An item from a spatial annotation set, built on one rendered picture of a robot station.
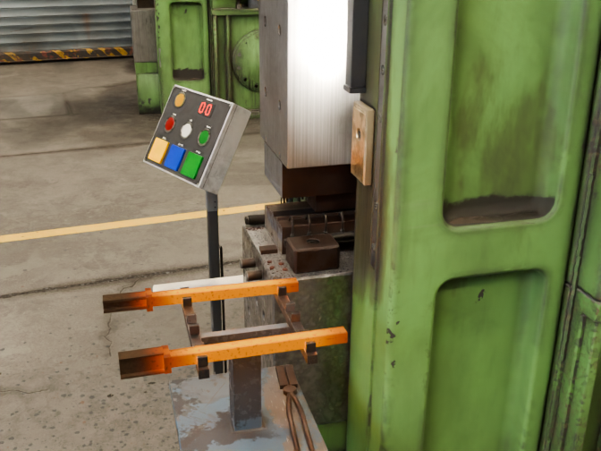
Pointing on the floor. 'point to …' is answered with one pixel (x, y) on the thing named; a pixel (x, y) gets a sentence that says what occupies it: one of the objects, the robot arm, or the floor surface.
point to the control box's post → (214, 266)
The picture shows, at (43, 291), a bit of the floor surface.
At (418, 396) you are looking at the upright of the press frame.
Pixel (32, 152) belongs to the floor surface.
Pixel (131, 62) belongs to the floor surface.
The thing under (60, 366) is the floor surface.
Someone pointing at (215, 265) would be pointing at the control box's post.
